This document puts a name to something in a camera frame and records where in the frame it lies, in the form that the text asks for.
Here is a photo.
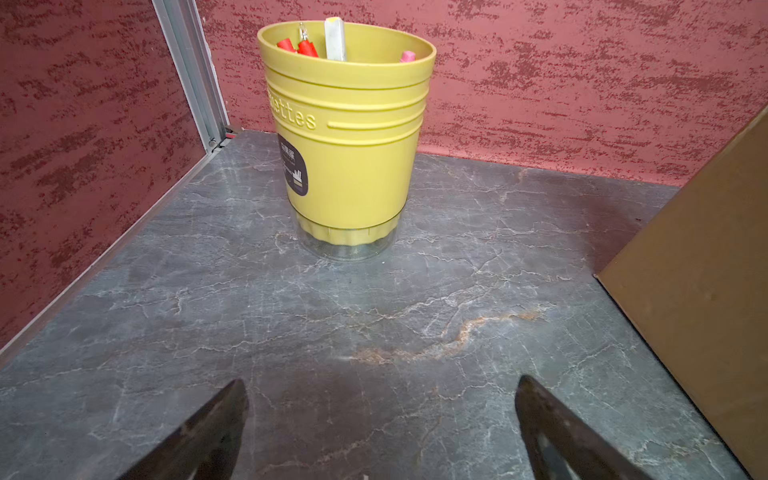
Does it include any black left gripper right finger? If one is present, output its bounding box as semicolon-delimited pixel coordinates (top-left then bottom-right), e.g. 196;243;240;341
515;375;649;479

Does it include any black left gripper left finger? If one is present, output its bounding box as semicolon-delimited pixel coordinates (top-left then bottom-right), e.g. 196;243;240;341
121;379;249;480

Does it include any brown cardboard express box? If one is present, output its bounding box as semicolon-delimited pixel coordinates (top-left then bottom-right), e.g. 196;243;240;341
598;112;767;479

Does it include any yellow-green pen holder cup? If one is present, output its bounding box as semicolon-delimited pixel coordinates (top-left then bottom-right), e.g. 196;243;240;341
257;20;437;261

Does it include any red marker in cup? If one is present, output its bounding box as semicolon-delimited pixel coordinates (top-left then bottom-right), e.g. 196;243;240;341
298;22;319;58

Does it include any pink marker in cup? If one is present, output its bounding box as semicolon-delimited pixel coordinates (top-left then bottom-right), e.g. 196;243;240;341
400;51;416;63

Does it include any aluminium corner post left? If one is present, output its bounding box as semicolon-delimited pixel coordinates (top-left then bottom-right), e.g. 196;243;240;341
152;0;230;153

